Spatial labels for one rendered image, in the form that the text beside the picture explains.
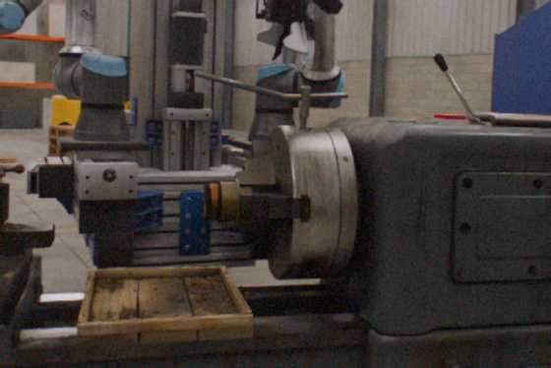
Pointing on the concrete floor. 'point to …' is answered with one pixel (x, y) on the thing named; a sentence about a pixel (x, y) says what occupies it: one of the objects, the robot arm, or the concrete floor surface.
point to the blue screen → (522, 66)
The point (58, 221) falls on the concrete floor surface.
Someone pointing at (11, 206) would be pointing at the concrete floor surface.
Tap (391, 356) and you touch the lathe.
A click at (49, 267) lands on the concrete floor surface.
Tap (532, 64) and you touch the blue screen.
